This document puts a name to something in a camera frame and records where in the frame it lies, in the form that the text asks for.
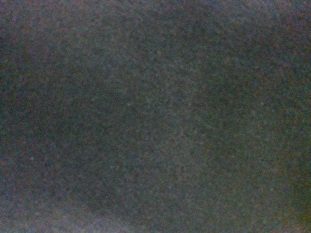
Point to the black tablecloth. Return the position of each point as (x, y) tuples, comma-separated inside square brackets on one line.
[(155, 116)]

